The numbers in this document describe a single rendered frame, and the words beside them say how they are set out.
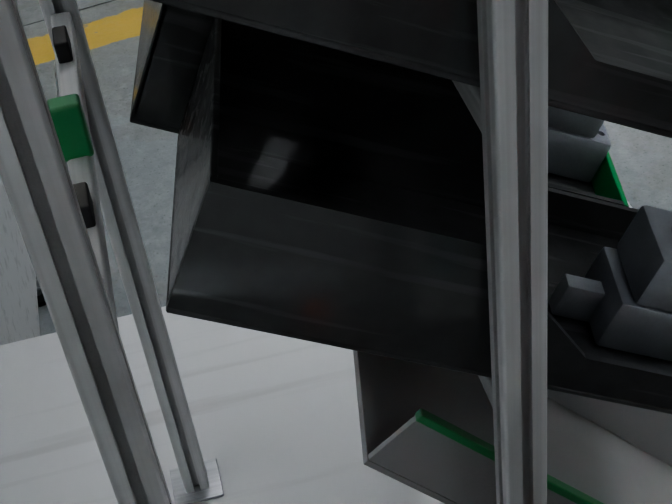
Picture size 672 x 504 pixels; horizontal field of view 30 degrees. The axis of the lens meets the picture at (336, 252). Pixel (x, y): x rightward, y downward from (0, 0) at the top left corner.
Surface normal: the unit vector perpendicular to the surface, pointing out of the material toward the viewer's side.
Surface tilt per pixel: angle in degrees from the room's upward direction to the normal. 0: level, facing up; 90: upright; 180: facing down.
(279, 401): 0
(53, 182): 90
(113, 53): 0
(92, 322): 90
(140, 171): 0
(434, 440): 90
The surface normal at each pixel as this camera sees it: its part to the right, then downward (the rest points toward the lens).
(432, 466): 0.06, 0.65
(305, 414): -0.11, -0.75
